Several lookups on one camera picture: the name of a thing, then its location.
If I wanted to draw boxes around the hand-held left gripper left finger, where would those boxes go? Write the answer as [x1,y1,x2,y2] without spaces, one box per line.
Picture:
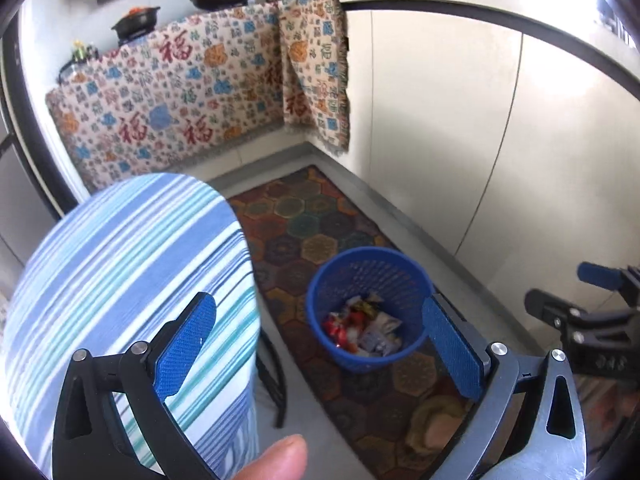
[51,291,221,480]

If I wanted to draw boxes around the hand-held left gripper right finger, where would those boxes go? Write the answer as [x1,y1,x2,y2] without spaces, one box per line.
[421,293,587,480]

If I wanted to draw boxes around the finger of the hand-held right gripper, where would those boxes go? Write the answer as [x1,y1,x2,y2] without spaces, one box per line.
[577,261,640,311]
[524,287,640,346]

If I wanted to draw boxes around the red crinkly wrapper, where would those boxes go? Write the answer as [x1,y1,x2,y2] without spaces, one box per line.
[324,310,366,348]

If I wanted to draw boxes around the blue mesh basket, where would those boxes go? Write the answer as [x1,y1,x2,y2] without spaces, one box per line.
[306,246,436,372]

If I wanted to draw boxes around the person's left hand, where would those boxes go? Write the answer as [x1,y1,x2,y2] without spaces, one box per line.
[220,434,309,480]

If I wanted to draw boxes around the yellow slipper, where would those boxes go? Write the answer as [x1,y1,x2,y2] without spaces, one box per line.
[405,395,473,453]

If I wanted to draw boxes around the round table striped tablecloth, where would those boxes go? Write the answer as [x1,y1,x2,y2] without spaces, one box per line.
[0,172,287,480]

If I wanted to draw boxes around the white lower cabinets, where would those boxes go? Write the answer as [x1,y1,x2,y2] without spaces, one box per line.
[337,0,640,356]

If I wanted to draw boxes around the patterned floor mat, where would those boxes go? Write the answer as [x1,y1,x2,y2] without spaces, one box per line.
[227,165,501,480]

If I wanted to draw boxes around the large printed cloth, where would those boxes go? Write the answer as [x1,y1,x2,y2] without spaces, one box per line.
[45,2,283,193]

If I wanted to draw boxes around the small printed cloth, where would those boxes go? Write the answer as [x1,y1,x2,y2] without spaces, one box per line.
[277,0,352,157]

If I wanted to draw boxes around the condiment rack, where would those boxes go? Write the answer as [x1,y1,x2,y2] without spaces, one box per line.
[57,40,101,83]

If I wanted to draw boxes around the black pot orange lid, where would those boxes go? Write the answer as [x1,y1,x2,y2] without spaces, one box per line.
[111,6,162,41]

